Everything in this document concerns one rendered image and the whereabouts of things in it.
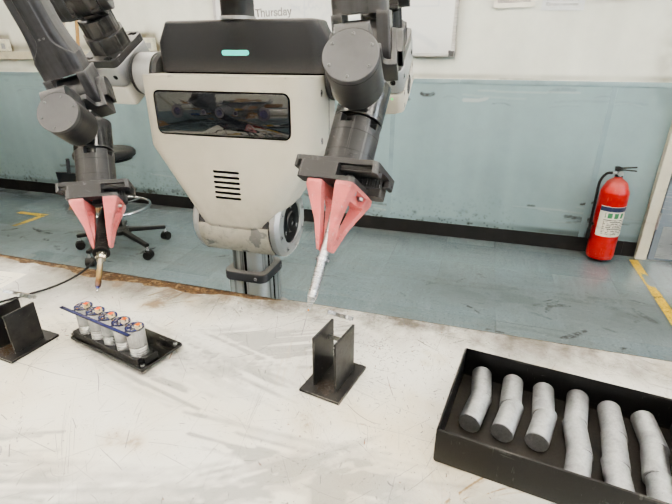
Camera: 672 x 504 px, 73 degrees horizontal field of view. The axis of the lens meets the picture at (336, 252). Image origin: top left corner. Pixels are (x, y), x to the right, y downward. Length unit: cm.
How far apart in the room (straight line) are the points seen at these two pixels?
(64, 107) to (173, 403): 43
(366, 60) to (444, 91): 254
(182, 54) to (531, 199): 246
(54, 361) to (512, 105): 269
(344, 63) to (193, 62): 63
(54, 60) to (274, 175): 40
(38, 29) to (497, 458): 81
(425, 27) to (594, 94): 102
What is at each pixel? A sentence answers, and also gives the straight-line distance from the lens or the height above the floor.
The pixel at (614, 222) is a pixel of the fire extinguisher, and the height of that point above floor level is 26.
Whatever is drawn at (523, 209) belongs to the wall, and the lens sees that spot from 314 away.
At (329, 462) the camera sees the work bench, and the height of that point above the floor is 75.
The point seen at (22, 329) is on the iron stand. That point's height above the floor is 78.
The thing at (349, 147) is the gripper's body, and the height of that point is 106.
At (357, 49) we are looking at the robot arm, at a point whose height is 115.
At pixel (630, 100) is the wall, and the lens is 309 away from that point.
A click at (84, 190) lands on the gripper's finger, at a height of 96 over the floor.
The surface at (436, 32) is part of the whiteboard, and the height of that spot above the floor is 125.
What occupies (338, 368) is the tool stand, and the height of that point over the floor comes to 79.
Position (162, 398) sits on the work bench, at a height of 75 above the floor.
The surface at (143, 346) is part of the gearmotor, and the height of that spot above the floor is 78.
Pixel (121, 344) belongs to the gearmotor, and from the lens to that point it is 71.
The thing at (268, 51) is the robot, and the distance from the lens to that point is 98.
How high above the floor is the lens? 115
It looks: 24 degrees down
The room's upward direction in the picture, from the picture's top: straight up
